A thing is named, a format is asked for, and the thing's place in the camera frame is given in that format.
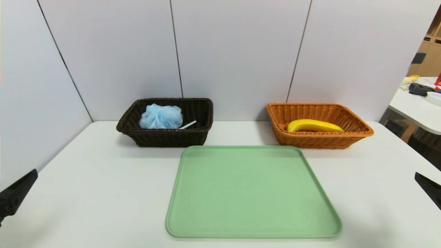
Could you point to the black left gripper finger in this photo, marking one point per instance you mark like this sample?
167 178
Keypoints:
15 196

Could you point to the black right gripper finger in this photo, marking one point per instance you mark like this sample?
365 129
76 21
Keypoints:
430 187

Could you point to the yellow banana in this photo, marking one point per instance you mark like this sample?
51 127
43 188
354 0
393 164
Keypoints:
313 125

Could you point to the light blue bath loofah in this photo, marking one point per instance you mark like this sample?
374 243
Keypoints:
161 117

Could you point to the white pen with clip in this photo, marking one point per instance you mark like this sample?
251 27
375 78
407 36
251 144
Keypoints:
188 124

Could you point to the orange wicker basket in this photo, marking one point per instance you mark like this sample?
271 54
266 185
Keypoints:
310 139

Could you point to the dark brown wicker basket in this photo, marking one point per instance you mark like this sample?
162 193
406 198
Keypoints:
165 137

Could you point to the brown cardboard box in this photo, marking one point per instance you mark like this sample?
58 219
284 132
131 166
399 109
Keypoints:
396 128

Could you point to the white side table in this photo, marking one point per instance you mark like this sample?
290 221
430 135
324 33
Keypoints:
417 110

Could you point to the white bowl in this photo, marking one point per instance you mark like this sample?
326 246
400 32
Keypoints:
434 98

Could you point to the dark grey cloth bundle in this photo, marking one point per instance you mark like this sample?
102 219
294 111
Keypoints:
420 89

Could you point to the red person sleeve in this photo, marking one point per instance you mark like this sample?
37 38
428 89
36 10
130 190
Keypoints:
438 82

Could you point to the yellow toy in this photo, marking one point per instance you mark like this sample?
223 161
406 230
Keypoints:
410 80

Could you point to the dark grey hanging sign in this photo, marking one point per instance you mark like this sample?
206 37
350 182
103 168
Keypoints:
417 58

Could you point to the wooden shelf unit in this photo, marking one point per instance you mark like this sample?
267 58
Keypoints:
432 55

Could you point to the light green plastic tray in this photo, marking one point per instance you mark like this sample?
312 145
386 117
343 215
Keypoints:
248 193

